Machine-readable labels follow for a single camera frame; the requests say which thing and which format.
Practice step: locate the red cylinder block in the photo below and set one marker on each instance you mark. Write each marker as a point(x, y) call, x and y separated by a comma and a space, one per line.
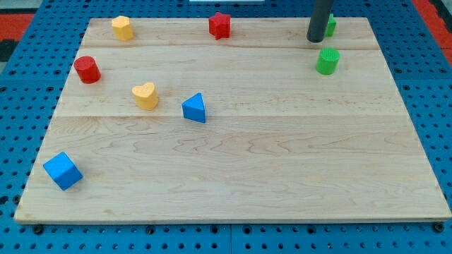
point(87, 69)

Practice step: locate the blue triangle block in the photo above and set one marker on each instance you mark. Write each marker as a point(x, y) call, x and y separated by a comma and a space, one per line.
point(194, 109)

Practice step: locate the light wooden board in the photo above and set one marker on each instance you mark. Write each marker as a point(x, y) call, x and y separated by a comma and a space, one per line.
point(282, 144)

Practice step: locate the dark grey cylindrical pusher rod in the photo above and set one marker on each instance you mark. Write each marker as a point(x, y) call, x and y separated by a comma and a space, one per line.
point(319, 20)

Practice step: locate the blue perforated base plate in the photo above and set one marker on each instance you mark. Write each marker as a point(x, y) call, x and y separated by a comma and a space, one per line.
point(36, 72)

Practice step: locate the green cylinder block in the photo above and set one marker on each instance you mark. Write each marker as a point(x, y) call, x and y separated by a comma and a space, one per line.
point(327, 61)

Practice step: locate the yellow hexagon block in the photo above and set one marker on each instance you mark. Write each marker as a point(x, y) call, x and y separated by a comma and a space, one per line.
point(121, 26)

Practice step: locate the red star block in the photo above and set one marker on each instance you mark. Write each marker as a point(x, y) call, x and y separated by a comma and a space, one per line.
point(219, 25)

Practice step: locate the blue cube block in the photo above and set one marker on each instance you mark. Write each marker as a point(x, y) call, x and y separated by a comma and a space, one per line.
point(63, 171)

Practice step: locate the green block behind rod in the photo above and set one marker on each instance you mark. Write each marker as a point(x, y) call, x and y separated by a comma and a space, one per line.
point(331, 25)

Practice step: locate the yellow heart block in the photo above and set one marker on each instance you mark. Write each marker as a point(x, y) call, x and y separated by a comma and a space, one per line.
point(145, 96)

